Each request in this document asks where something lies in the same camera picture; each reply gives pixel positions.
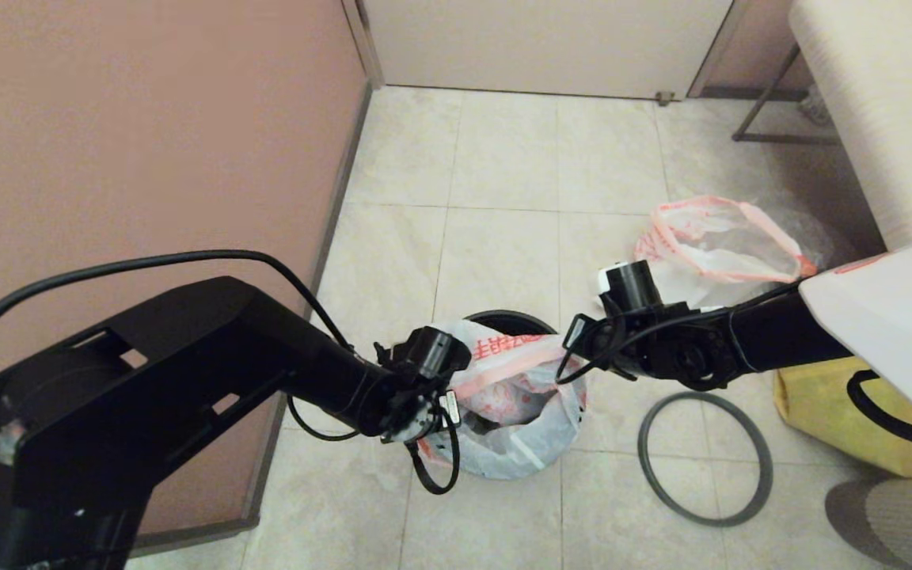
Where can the beige partition panel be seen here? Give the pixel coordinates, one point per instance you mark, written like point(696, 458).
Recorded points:
point(543, 39)

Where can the yellow fabric tote bag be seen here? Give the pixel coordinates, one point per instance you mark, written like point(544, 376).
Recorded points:
point(828, 412)

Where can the clear bag with black contents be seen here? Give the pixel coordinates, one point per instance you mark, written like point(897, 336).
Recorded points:
point(812, 237)

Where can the white red bag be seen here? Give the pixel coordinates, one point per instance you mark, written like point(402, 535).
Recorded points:
point(709, 245)

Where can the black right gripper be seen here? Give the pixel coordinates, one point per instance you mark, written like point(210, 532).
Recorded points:
point(646, 348)

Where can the small metal floor stop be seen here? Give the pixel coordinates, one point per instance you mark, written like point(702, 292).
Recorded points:
point(666, 98)

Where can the black round trash bin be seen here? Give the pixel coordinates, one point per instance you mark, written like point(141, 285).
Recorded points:
point(511, 318)

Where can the dark metal bench frame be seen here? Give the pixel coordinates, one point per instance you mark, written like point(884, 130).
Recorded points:
point(773, 138)

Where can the cream ribbed bench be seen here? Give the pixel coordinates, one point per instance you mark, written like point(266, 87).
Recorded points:
point(899, 119)

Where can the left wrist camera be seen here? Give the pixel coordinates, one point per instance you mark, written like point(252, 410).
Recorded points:
point(386, 352)

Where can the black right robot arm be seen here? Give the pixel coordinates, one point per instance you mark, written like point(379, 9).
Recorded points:
point(860, 317)

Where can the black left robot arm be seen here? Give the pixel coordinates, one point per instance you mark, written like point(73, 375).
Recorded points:
point(155, 396)

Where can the white plastic bag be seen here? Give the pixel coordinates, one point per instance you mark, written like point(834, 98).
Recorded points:
point(519, 396)

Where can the pink brown partition panel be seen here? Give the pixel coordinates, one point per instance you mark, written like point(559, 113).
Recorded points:
point(147, 119)

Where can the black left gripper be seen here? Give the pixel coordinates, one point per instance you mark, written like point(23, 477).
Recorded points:
point(416, 404)

